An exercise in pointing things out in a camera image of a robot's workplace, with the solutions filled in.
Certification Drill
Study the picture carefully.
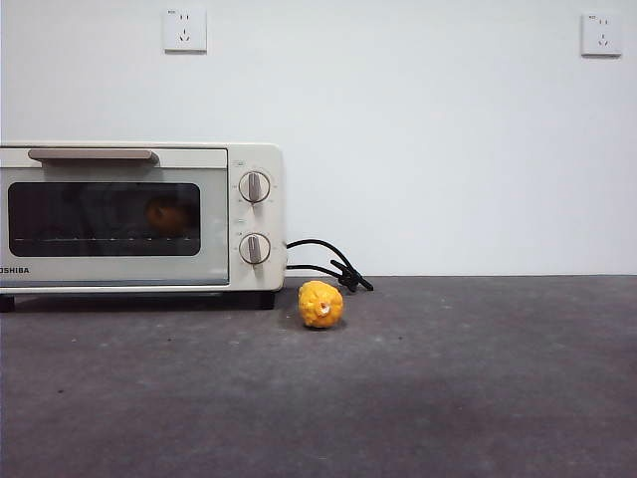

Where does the oven door with beige handle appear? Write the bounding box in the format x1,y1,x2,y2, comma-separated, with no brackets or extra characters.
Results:
0,146,231,289

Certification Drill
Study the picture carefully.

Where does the metal oven wire rack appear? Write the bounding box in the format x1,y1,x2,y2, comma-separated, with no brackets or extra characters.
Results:
12,233,198,245

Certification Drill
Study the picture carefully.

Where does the cream toaster oven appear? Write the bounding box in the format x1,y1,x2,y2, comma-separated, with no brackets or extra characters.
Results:
0,141,288,313

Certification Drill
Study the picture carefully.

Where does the white wall socket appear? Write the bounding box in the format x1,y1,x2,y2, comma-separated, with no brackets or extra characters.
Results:
580,13,623,59
163,8,208,55

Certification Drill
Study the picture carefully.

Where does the beige oven knob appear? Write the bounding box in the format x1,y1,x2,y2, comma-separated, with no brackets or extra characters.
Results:
238,171,273,206
238,232,273,269

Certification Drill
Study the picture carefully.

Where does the brown potato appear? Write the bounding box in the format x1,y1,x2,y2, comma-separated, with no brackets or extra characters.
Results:
144,195,197,237

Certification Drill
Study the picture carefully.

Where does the yellow corn cob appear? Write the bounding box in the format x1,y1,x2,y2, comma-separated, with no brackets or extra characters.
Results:
297,280,344,330

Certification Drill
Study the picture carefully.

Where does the black oven power cable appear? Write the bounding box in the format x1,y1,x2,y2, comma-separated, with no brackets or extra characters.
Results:
285,238,374,294

